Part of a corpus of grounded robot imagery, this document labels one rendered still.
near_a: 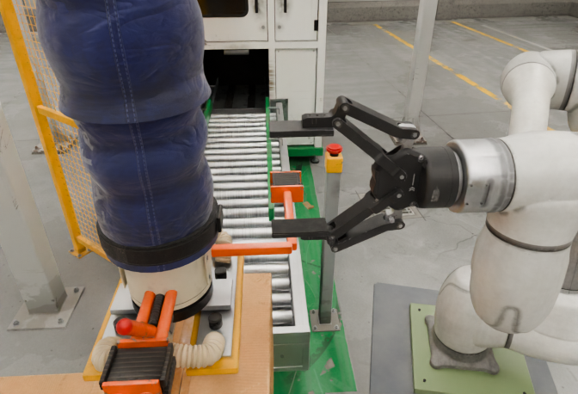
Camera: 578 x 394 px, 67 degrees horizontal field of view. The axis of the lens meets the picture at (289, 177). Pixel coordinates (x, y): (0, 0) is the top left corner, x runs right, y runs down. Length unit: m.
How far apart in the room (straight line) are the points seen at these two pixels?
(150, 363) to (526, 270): 0.56
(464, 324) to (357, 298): 1.40
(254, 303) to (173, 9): 0.84
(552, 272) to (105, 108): 0.62
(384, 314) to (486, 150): 1.04
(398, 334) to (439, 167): 1.00
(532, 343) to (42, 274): 2.20
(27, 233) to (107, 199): 1.70
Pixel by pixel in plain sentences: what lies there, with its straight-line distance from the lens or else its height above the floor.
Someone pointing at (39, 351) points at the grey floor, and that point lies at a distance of 2.66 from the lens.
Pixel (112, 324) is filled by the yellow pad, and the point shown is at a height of 1.13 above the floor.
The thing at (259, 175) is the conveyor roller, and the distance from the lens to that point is 2.62.
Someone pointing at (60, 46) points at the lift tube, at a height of 1.70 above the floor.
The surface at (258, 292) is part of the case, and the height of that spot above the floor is 0.94.
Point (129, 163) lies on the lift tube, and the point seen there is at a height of 1.53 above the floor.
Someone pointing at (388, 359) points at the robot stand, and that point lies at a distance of 1.41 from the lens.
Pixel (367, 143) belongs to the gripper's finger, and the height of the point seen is 1.63.
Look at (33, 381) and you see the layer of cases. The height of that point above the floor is 0.54.
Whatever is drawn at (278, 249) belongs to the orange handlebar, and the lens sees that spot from 0.95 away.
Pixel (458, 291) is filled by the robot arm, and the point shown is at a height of 1.03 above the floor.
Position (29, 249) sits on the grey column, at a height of 0.46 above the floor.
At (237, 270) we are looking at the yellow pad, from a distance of 1.08.
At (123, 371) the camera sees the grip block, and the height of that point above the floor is 1.25.
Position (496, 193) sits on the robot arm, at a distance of 0.54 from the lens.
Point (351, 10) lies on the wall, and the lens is 10.28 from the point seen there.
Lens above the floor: 1.84
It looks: 30 degrees down
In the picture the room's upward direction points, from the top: straight up
